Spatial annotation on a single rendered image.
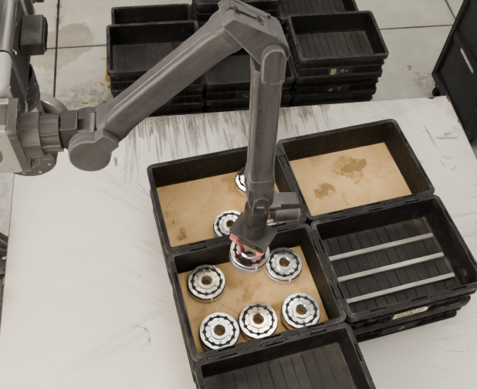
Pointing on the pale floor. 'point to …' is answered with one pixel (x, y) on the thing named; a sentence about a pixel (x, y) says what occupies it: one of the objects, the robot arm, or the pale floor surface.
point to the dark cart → (471, 68)
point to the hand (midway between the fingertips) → (250, 248)
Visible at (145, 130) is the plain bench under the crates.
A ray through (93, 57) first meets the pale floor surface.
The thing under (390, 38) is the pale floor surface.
